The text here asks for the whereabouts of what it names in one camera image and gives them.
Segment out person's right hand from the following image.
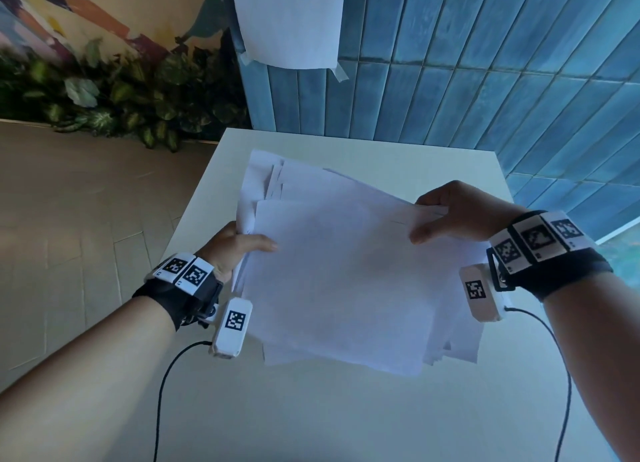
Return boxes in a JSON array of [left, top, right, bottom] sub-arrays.
[[409, 180, 529, 245]]

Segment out black cable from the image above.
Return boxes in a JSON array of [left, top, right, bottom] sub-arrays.
[[504, 307, 572, 462], [152, 341, 215, 462]]

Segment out green leafy plants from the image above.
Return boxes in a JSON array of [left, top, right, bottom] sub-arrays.
[[0, 39, 251, 152]]

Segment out person's left forearm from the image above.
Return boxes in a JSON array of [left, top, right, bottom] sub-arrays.
[[0, 296, 177, 462]]

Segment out white table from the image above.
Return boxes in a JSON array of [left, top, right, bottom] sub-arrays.
[[70, 128, 608, 462]]

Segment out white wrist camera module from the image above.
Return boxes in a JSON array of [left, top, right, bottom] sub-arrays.
[[209, 298, 254, 360], [459, 265, 508, 323]]

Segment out white paper sheet taped up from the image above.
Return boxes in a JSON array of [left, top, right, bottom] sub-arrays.
[[229, 0, 350, 83]]

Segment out stack of white paper sheets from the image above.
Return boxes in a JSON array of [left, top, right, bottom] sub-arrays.
[[232, 149, 493, 377]]

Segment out person's left hand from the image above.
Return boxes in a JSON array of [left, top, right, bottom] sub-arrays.
[[195, 220, 278, 285]]

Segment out black wristband with marker tags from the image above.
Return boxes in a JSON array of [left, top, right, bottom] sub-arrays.
[[486, 210, 614, 303], [132, 253, 224, 332]]

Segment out person's right forearm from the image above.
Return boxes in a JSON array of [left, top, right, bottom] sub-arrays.
[[542, 271, 640, 462]]

